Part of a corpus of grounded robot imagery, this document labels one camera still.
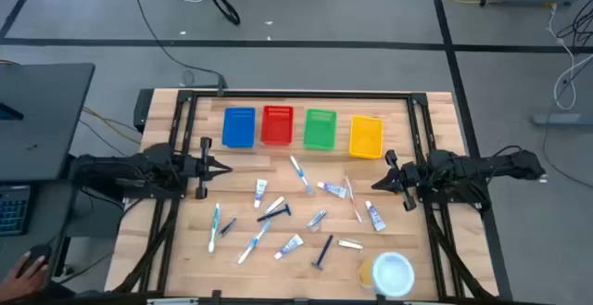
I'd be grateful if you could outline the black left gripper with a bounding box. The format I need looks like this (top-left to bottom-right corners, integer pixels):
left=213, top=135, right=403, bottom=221
left=178, top=136, right=233, bottom=201

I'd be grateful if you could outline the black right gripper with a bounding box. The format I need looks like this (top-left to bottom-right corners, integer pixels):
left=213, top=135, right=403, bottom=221
left=371, top=148, right=425, bottom=212

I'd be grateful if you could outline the white travel toothpaste tube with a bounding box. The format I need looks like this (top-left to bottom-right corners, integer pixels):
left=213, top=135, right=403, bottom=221
left=316, top=181, right=349, bottom=200
left=253, top=178, right=269, bottom=210
left=364, top=199, right=387, bottom=233
left=273, top=233, right=305, bottom=261

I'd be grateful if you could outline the red white bagged toothbrush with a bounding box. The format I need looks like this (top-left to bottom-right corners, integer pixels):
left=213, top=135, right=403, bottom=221
left=343, top=175, right=364, bottom=224

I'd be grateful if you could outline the dark blue disposable razor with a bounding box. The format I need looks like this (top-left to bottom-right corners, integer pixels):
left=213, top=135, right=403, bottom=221
left=256, top=203, right=293, bottom=223
left=310, top=234, right=334, bottom=271

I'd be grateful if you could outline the blue white bagged toothbrush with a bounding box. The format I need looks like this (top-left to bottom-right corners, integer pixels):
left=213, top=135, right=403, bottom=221
left=289, top=155, right=314, bottom=196
left=236, top=221, right=272, bottom=265

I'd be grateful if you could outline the blue plastic basket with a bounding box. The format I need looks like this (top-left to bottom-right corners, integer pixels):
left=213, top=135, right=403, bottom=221
left=221, top=106, right=257, bottom=149

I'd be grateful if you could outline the yellow plastic basket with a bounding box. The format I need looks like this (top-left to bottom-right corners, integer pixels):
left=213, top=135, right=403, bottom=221
left=348, top=114, right=385, bottom=160

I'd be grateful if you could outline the teal white bagged toothbrush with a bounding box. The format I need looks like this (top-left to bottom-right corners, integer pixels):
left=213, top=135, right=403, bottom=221
left=208, top=202, right=221, bottom=254

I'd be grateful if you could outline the red plastic basket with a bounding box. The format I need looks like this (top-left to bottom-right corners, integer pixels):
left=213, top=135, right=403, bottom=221
left=259, top=104, right=296, bottom=147

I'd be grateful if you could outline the green plastic basket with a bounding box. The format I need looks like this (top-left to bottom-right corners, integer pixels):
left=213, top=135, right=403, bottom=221
left=302, top=108, right=338, bottom=152

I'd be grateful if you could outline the white round lidded container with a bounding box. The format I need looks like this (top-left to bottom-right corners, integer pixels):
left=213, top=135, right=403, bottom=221
left=371, top=250, right=416, bottom=299

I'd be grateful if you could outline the orange round object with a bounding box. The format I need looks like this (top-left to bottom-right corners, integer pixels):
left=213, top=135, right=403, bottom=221
left=357, top=255, right=377, bottom=290

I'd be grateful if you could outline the black side desk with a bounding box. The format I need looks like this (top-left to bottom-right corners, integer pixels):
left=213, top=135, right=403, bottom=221
left=0, top=62, right=96, bottom=184

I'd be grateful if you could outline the grey desk foot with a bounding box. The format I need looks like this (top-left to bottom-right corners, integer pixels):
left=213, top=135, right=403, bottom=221
left=531, top=112, right=593, bottom=128

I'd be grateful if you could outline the black computer mouse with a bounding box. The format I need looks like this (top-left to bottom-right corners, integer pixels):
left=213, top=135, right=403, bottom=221
left=17, top=244, right=53, bottom=276

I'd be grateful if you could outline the black computer keyboard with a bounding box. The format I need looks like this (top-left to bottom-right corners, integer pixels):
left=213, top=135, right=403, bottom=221
left=0, top=184, right=32, bottom=237

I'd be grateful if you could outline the person's hand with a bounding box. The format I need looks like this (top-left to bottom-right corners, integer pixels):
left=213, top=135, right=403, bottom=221
left=0, top=250, right=50, bottom=302

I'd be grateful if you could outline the long black floor cable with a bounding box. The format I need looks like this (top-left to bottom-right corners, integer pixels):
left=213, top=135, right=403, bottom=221
left=127, top=0, right=229, bottom=97

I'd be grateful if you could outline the coiled black cable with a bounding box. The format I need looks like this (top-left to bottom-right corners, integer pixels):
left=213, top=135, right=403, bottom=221
left=211, top=0, right=242, bottom=27

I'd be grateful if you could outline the white floor cable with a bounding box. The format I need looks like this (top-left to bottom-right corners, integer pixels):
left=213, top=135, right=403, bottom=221
left=548, top=6, right=593, bottom=111

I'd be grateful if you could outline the black floor cable bundle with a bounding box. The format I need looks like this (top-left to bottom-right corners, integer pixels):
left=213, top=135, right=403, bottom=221
left=554, top=0, right=593, bottom=56

